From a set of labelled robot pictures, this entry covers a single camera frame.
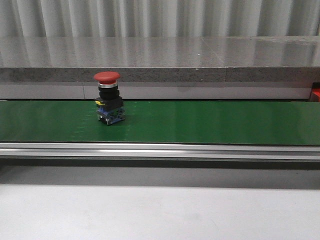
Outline red push button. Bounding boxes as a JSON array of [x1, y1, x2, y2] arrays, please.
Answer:
[[93, 71, 125, 126]]

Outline green conveyor belt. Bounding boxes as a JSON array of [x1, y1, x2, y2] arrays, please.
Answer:
[[0, 100, 320, 146]]

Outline grey stone counter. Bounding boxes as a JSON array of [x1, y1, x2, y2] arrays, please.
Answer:
[[0, 36, 320, 100]]

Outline red object right edge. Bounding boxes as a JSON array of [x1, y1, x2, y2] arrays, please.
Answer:
[[309, 88, 320, 102]]

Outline white pleated curtain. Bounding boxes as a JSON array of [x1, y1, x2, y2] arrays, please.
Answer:
[[0, 0, 320, 37]]

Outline aluminium conveyor frame rail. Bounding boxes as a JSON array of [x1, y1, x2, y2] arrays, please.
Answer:
[[0, 142, 320, 163]]

